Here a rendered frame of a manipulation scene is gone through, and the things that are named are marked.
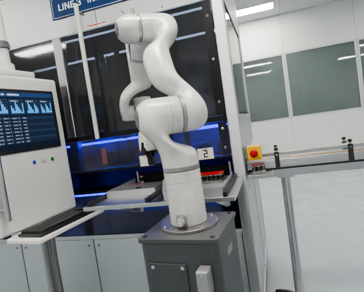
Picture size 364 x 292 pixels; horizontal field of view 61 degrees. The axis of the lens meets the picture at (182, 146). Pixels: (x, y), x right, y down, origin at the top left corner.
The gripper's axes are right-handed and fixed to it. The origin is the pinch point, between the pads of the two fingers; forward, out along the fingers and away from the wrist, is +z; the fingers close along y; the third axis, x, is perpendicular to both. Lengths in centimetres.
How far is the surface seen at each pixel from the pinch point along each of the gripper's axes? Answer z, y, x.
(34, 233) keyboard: 22, 46, -33
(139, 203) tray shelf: 15.6, 19.8, 5.4
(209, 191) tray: 13.5, 8.7, 34.4
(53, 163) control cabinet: -5, 15, -55
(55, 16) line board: -88, -4, -57
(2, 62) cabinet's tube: -59, 31, -60
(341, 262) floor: 104, -126, 63
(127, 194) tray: 14.1, 9.9, -10.3
